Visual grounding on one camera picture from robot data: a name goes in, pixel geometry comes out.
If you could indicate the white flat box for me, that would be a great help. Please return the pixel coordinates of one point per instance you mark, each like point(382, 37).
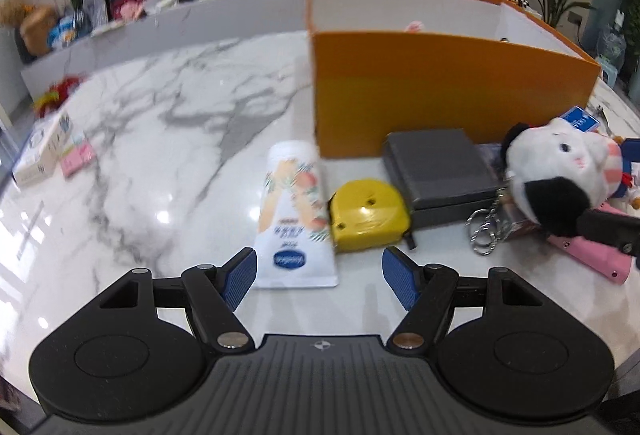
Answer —
point(42, 150)

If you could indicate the small blue carton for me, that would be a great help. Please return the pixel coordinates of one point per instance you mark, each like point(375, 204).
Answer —
point(580, 119)

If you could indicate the blue snack packet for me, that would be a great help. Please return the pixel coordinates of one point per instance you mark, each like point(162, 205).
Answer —
point(62, 31)

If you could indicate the pink gift bundle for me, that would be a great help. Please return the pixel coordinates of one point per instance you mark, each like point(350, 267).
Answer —
point(127, 7)

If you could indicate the plush dog toy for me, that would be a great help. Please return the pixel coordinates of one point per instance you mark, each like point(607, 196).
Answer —
point(550, 165)

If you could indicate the yellow tape measure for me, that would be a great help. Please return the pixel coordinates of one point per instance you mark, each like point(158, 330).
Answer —
point(365, 215)

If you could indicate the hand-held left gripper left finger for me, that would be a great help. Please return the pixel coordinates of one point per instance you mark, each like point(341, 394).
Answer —
point(241, 276)

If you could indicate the metal key rings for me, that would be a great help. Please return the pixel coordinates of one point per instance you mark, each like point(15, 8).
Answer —
point(482, 227)

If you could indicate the pink sticky notes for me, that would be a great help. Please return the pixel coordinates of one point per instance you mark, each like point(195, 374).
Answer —
point(77, 160)

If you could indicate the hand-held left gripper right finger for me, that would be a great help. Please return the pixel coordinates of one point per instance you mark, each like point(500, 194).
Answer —
point(400, 277)

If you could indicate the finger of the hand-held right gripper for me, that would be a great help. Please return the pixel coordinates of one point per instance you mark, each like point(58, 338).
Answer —
point(607, 232)

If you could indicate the metal nail clipper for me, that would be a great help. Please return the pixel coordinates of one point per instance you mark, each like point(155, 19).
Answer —
point(606, 117)

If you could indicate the grey zip case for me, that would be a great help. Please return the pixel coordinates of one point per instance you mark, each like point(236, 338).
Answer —
point(435, 165)

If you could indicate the clear water bottle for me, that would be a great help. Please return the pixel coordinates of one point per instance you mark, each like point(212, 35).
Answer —
point(611, 45)

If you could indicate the pink plastic case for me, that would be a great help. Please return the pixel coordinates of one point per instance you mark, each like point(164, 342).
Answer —
point(595, 260)

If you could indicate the orange cardboard box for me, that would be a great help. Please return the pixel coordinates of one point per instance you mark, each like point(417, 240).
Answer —
point(425, 90)

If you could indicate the white hand cream tube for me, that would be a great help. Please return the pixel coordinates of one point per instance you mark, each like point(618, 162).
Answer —
point(290, 215)

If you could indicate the red green feather toy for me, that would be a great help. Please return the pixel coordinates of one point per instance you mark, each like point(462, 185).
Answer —
point(57, 95)

